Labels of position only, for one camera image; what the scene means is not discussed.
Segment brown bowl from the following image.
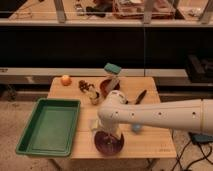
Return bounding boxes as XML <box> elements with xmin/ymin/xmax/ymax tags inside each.
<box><xmin>99</xmin><ymin>78</ymin><xmax>121</xmax><ymax>99</ymax></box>

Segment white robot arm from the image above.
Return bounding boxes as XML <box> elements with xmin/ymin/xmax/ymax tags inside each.
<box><xmin>97</xmin><ymin>90</ymin><xmax>213</xmax><ymax>136</ymax></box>

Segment black power adapter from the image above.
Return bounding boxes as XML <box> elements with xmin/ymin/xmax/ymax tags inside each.
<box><xmin>189</xmin><ymin>133</ymin><xmax>213</xmax><ymax>144</ymax></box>

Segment wooden table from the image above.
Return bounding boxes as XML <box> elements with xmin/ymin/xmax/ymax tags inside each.
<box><xmin>48</xmin><ymin>77</ymin><xmax>176</xmax><ymax>159</ymax></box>

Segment black knife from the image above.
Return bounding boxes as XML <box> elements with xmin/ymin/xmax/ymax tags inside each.
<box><xmin>135</xmin><ymin>90</ymin><xmax>147</xmax><ymax>104</ymax></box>

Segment purple bowl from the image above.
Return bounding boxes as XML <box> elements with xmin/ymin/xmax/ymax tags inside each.
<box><xmin>94</xmin><ymin>131</ymin><xmax>124</xmax><ymax>156</ymax></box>

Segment green sponge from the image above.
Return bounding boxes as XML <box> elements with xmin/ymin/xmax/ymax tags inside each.
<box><xmin>104</xmin><ymin>63</ymin><xmax>121</xmax><ymax>75</ymax></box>

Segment orange apple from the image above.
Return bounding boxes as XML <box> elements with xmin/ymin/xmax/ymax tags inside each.
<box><xmin>61</xmin><ymin>75</ymin><xmax>72</xmax><ymax>86</ymax></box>

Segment green plastic tray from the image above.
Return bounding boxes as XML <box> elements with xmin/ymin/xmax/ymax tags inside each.
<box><xmin>16</xmin><ymin>98</ymin><xmax>81</xmax><ymax>157</ymax></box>

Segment brown pinecone toy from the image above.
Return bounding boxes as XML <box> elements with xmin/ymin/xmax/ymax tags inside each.
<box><xmin>79</xmin><ymin>80</ymin><xmax>93</xmax><ymax>92</ymax></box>

